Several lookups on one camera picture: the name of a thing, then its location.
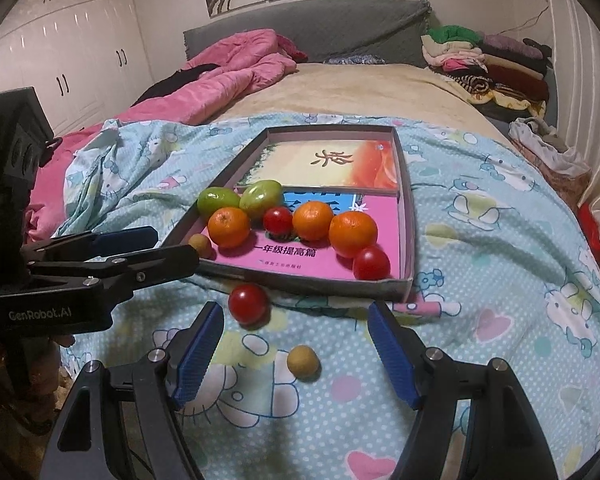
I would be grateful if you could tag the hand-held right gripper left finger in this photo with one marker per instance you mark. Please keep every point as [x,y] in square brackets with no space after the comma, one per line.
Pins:
[197,360]

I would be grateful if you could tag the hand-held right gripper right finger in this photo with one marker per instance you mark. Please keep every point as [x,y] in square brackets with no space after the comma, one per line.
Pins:
[395,355]

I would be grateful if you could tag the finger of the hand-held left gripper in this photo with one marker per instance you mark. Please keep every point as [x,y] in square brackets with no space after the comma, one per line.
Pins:
[125,240]
[160,265]

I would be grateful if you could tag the tan longan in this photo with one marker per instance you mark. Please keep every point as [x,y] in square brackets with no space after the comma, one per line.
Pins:
[302,361]
[200,245]

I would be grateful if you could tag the red cherry tomato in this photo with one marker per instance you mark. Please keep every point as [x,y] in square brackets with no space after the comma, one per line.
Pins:
[278,221]
[371,263]
[248,303]

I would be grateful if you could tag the orange mandarin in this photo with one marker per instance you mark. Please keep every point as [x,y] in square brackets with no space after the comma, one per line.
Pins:
[352,234]
[229,227]
[312,220]

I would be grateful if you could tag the shallow grey cardboard box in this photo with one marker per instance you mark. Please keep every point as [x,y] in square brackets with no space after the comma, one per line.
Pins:
[340,290]

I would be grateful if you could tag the small green jujube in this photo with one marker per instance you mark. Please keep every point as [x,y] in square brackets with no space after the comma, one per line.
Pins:
[217,201]

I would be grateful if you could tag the large green jujube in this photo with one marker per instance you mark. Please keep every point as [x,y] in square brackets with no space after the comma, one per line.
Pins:
[261,197]

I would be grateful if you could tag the person's left hand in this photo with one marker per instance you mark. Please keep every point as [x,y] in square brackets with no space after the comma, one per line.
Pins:
[65,340]

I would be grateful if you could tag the light blue cat-print blanket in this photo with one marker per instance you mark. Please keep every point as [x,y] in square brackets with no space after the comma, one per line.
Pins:
[480,260]

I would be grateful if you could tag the pink workbook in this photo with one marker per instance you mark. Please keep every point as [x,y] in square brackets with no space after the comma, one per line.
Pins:
[380,220]

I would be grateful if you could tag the white wardrobe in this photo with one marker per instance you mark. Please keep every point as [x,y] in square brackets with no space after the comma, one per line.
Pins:
[80,35]

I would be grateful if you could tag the beige and orange book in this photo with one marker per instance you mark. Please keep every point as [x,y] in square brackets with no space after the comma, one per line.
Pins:
[290,165]

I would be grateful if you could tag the black garment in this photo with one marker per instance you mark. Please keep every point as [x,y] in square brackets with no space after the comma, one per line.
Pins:
[180,80]

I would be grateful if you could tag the pink quilt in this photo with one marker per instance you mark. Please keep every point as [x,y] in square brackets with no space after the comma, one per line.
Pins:
[230,65]

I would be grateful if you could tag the pink floral storage box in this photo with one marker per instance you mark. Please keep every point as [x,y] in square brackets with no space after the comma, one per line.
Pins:
[560,185]

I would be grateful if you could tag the red cloth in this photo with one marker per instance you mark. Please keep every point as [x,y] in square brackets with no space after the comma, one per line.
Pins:
[597,230]

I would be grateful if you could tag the beige bed sheet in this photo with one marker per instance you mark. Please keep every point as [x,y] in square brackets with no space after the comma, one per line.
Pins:
[355,90]

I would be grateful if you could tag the dark patterned pillow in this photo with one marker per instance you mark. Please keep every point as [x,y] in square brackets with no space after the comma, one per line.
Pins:
[355,59]

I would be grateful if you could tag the grey padded headboard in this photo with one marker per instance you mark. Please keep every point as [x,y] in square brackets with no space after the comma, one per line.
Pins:
[330,30]

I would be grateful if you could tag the stack of folded clothes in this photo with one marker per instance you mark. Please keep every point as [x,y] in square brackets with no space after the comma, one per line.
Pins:
[495,70]

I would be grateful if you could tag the cream curtain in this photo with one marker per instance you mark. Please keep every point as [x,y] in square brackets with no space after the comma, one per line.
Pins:
[580,60]

